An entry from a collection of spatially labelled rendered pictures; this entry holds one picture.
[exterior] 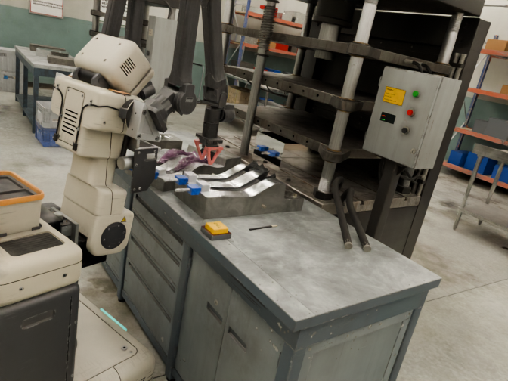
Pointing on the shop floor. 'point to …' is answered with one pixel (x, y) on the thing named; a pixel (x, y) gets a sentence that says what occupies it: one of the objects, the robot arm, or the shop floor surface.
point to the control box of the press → (406, 130)
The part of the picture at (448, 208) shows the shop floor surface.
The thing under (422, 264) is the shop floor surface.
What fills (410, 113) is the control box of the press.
